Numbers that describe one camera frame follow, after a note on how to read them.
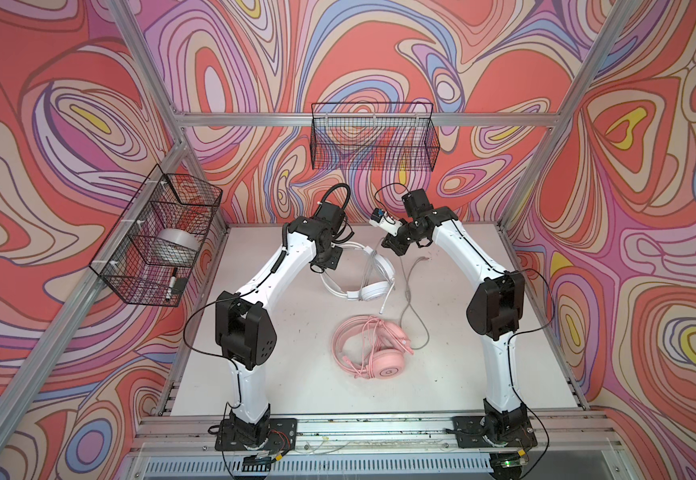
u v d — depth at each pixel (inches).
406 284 39.4
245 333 18.9
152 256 28.4
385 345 34.2
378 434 29.8
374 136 37.8
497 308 21.9
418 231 27.9
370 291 31.5
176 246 27.8
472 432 28.5
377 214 32.3
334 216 26.9
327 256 28.8
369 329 33.8
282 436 28.5
